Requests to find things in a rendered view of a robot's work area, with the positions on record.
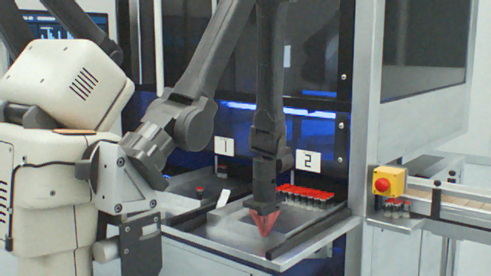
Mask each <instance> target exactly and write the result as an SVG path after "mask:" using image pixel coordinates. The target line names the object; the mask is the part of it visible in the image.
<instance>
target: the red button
mask: <svg viewBox="0 0 491 276"><path fill-rule="evenodd" d="M374 187H375V189H376V190H377V191H378V192H386V191H387V190H388V189H389V188H390V183H389V181H388V180H387V179H385V178H383V177H381V178H379V179H377V180H376V181H375V183H374Z"/></svg>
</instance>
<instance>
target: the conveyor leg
mask: <svg viewBox="0 0 491 276"><path fill-rule="evenodd" d="M432 234H435V235H441V237H443V238H442V248H441V257H440V276H457V270H458V261H459V253H460V242H463V241H464V240H463V239H459V238H453V237H450V236H449V235H443V234H440V233H436V232H432Z"/></svg>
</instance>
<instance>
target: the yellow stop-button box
mask: <svg viewBox="0 0 491 276"><path fill-rule="evenodd" d="M381 177H383V178H385V179H387V180H388V181H389V183H390V188H389V189H388V190H387V191H386V192H378V191H377V190H376V189H375V187H374V183H375V181H376V180H377V179H379V178H381ZM406 189H407V168H401V166H392V165H387V164H383V165H381V166H379V167H378V168H376V169H374V175H373V190H372V192H373V193H374V194H378V195H383V196H390V197H394V198H397V197H398V196H400V195H402V194H403V193H405V192H406Z"/></svg>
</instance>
